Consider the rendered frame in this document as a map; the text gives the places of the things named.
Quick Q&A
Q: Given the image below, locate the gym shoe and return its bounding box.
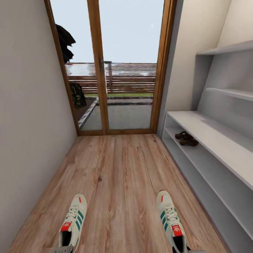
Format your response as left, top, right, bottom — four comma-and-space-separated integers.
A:
156, 190, 188, 253
58, 193, 87, 253

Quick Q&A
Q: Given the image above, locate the sandal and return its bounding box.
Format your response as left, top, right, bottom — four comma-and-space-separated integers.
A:
180, 137, 199, 147
175, 131, 193, 139

